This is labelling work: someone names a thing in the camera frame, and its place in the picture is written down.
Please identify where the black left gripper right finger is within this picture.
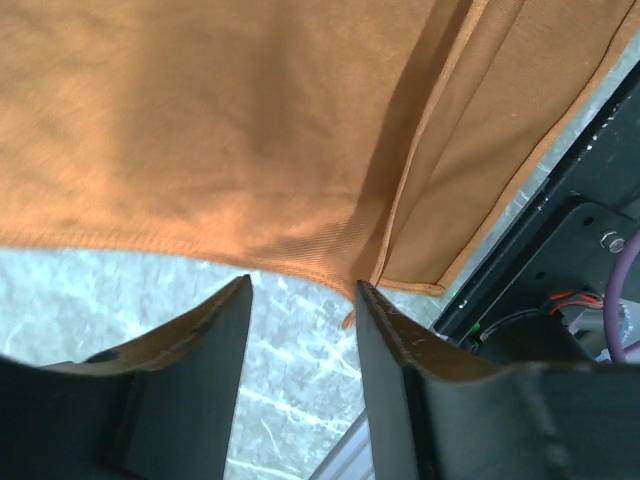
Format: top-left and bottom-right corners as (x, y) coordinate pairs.
(355, 281), (639, 479)

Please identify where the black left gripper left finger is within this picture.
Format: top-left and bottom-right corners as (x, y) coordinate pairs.
(1, 275), (253, 479)

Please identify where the orange cloth napkin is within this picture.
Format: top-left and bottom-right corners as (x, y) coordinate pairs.
(0, 0), (636, 331)

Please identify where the aluminium frame rail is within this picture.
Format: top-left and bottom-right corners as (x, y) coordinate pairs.
(309, 412), (375, 480)

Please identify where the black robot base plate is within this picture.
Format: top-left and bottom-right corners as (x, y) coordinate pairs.
(434, 68), (639, 363)

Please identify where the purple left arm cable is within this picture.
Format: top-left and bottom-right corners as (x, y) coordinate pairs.
(602, 234), (640, 364)

